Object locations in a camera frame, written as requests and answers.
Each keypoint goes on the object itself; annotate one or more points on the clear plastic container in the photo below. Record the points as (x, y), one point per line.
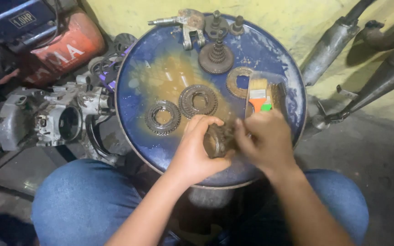
(268, 90)

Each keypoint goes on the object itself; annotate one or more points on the person's right fingers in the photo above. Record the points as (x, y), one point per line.
(248, 131)

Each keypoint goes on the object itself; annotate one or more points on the blue steel drum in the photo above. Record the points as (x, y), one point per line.
(210, 102)

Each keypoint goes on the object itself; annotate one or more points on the chrome exhaust muffler pipe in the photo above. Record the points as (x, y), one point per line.
(375, 85)

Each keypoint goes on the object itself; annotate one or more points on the rusty bent exhaust pipe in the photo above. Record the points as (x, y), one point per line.
(388, 34)

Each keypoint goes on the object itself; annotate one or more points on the grey aluminium engine case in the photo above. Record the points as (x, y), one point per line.
(50, 116)

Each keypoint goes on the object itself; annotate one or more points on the grey exhaust muffler pipe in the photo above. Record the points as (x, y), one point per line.
(330, 44)

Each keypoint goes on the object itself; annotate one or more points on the rusty steel gear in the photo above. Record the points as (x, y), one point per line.
(219, 140)

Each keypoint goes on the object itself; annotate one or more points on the person's blue jeans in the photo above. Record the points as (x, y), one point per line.
(87, 205)

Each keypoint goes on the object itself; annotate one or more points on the dark round gear with shaft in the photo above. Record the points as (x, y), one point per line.
(216, 25)

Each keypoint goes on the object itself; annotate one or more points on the person's left hand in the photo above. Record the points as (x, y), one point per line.
(193, 157)

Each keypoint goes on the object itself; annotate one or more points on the person's right hand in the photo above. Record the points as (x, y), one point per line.
(265, 143)

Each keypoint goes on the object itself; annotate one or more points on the stepped cluster gear shaft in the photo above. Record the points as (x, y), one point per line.
(216, 56)

